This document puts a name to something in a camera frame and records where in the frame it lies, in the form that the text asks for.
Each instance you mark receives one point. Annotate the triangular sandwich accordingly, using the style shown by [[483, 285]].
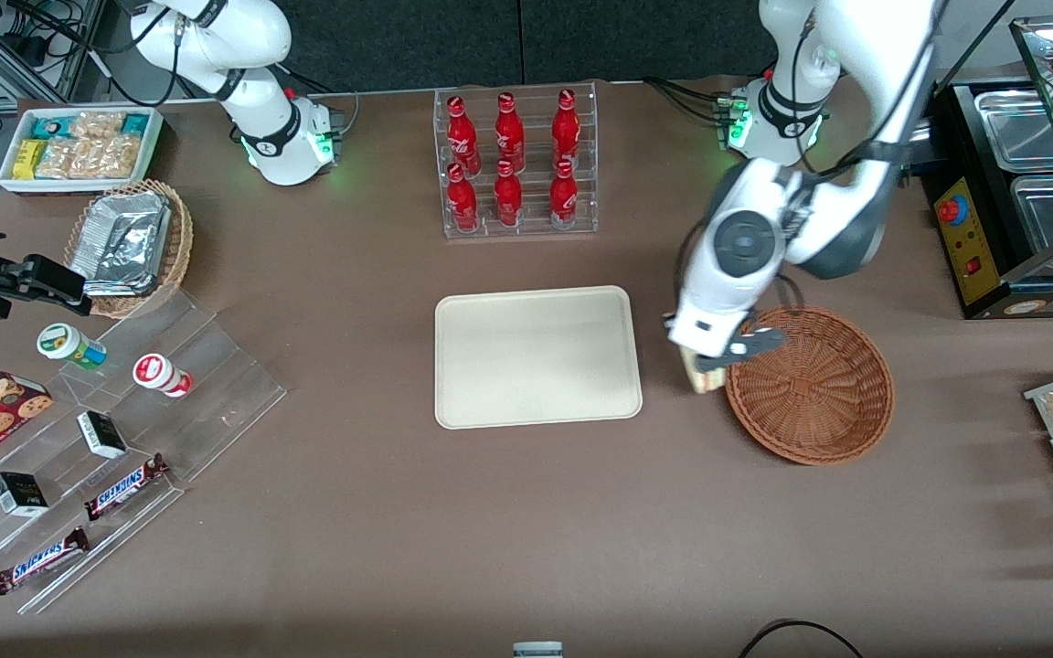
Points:
[[707, 383]]

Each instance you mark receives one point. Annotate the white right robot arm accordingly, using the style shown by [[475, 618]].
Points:
[[261, 110]]

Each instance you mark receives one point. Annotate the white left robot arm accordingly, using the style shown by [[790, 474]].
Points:
[[732, 292]]

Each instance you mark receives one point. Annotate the brown wicker basket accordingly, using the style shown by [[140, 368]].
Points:
[[819, 393]]

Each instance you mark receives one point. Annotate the light tan wicker basket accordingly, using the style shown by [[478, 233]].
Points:
[[177, 242]]

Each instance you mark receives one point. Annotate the beige plastic tray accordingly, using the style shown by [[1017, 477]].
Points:
[[536, 356]]

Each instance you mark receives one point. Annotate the green lidded yogurt cup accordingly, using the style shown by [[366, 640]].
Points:
[[65, 344]]

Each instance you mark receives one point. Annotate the silver foil container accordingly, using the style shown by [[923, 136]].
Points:
[[120, 239]]

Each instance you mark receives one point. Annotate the clear nut snack bag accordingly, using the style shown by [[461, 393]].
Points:
[[55, 157], [95, 124], [88, 157], [122, 155]]

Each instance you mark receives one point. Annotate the yellow snack packet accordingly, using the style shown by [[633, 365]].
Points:
[[29, 158]]

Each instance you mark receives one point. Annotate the red lidded yogurt cup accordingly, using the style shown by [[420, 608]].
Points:
[[157, 372]]

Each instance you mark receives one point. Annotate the teal snack packet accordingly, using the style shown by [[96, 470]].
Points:
[[134, 124], [48, 127]]

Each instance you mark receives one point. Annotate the small black carton box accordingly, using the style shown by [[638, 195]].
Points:
[[19, 493], [102, 435]]

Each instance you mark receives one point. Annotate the white plastic snack bin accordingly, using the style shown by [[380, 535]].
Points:
[[154, 137]]

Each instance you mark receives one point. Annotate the clear acrylic stepped stand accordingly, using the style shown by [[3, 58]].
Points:
[[216, 393]]

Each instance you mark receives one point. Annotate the Snickers chocolate bar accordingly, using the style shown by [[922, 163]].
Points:
[[124, 487], [40, 561]]

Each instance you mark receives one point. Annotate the red cola bottle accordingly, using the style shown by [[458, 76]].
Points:
[[507, 197], [461, 137], [462, 201], [566, 131], [509, 132], [563, 196]]

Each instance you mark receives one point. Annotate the clear acrylic bottle rack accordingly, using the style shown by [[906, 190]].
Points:
[[531, 228]]

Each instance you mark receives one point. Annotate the black hot food display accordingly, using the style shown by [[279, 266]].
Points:
[[974, 256]]

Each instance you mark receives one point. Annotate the aluminium frame strut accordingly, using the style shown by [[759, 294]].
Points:
[[79, 50]]

